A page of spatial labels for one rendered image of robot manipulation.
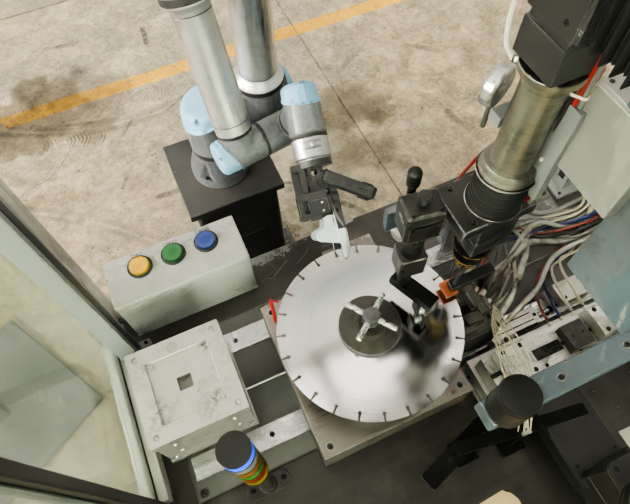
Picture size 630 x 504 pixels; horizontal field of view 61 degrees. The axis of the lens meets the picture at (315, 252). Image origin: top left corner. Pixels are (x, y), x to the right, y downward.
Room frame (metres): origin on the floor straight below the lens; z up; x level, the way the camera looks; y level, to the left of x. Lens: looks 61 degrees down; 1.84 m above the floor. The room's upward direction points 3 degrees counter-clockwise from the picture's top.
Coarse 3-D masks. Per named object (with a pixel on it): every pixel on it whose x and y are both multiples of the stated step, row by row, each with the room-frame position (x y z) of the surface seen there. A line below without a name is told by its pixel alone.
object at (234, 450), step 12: (228, 432) 0.13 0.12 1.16; (240, 432) 0.13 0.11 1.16; (216, 444) 0.12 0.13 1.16; (228, 444) 0.12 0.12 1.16; (240, 444) 0.12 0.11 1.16; (252, 444) 0.12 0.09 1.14; (216, 456) 0.10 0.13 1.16; (228, 456) 0.10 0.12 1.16; (240, 456) 0.10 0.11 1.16; (252, 456) 0.10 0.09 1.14; (228, 468) 0.09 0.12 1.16; (240, 468) 0.09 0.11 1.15
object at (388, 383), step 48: (288, 288) 0.42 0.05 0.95; (336, 288) 0.42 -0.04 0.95; (384, 288) 0.41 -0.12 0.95; (432, 288) 0.40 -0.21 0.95; (288, 336) 0.33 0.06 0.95; (336, 336) 0.32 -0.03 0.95; (432, 336) 0.31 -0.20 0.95; (336, 384) 0.24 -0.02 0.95; (384, 384) 0.23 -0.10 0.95; (432, 384) 0.23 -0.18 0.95
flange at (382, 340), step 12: (360, 300) 0.38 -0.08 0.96; (372, 300) 0.38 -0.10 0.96; (384, 300) 0.38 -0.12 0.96; (348, 312) 0.36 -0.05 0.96; (384, 312) 0.36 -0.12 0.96; (396, 312) 0.36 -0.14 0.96; (348, 324) 0.34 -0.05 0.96; (360, 324) 0.33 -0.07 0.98; (396, 324) 0.34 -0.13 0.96; (348, 336) 0.32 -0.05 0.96; (372, 336) 0.32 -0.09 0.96; (384, 336) 0.31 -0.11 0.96; (396, 336) 0.31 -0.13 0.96; (360, 348) 0.30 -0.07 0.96; (372, 348) 0.29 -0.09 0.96; (384, 348) 0.29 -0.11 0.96
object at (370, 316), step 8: (384, 296) 0.37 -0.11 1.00; (352, 304) 0.36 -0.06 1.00; (376, 304) 0.36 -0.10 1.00; (360, 312) 0.35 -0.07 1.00; (368, 312) 0.34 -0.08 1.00; (376, 312) 0.34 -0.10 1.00; (368, 320) 0.33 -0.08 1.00; (376, 320) 0.33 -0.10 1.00; (384, 320) 0.33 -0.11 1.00; (392, 328) 0.31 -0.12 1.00; (360, 336) 0.30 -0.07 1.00
